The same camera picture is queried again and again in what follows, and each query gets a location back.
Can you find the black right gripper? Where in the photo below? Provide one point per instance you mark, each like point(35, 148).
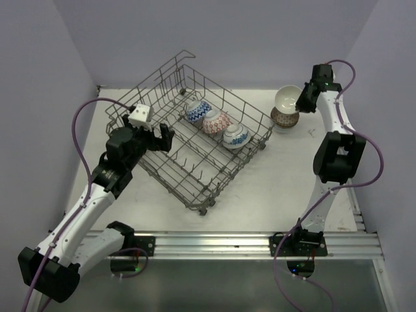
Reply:
point(301, 104)

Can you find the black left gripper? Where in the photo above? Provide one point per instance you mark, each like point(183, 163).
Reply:
point(159, 143)

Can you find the red dotted pattern bowl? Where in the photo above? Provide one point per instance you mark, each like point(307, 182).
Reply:
point(282, 120)

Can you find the blue zigzag bowl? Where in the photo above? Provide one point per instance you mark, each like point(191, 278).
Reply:
point(197, 110)

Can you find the plain white bowl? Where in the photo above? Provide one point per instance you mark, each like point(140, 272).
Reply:
point(283, 130)

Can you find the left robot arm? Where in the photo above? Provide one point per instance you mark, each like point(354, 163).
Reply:
point(54, 268)

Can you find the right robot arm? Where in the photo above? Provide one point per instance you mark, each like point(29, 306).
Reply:
point(335, 162)

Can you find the red lattice bowl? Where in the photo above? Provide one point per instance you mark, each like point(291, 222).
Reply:
point(215, 121)

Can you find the blue floral white bowl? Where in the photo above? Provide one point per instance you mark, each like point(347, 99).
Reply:
point(235, 136)

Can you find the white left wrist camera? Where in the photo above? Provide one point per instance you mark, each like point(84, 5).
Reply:
point(141, 116)

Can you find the grey wire dish rack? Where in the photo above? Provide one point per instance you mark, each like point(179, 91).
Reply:
point(198, 167)

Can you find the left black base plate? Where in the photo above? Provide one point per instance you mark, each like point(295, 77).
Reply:
point(146, 243)

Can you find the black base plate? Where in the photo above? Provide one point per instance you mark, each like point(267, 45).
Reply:
point(303, 247)
point(146, 243)

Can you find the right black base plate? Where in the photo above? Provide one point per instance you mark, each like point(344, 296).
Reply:
point(303, 247)

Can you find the aluminium mounting rail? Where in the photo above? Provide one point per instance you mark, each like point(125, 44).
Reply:
point(257, 245)

